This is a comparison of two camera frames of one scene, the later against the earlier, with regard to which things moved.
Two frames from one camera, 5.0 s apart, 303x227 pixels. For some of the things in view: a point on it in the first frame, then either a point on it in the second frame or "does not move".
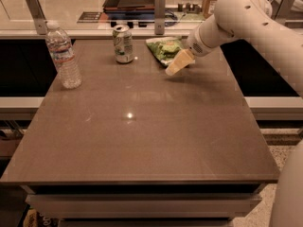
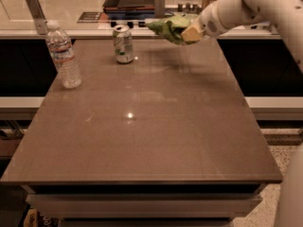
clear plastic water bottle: (61, 48) does not move
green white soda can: (123, 43) does not move
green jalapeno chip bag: (166, 47) → (171, 27)
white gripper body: (196, 45) → (207, 22)
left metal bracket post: (37, 11) does not move
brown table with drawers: (133, 146) does not move
